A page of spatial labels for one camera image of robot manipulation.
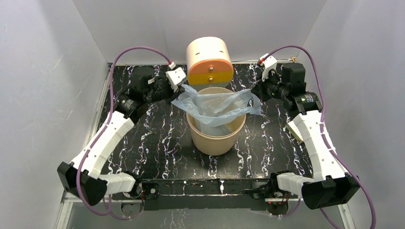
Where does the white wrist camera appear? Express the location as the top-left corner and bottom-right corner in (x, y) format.
(166, 67), (187, 92)
(257, 53), (277, 82)

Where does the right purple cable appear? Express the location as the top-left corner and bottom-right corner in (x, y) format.
(259, 45), (377, 229)

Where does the round cream drawer cabinet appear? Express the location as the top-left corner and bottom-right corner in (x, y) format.
(186, 37), (234, 91)

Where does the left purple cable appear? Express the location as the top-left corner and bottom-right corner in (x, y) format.
(76, 46), (176, 220)

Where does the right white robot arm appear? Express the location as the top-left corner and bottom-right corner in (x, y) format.
(252, 62), (360, 209)

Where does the purple cable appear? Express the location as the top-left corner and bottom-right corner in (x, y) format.
(259, 45), (377, 229)
(76, 46), (176, 220)

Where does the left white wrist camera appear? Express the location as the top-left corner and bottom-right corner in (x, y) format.
(166, 67), (187, 92)

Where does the small cream cardboard box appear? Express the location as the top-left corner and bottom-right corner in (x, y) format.
(286, 121), (303, 144)

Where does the beige round trash bin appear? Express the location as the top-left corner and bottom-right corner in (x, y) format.
(186, 87), (246, 156)

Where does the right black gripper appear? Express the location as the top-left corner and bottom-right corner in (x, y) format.
(250, 69), (288, 103)

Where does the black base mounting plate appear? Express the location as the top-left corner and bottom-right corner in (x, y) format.
(112, 178), (299, 212)

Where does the light blue plastic bag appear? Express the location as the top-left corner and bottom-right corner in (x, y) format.
(172, 84), (261, 137)

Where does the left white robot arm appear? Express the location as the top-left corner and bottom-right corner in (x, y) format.
(57, 69), (187, 206)

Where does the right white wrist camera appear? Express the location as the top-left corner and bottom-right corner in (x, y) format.
(257, 53), (277, 82)

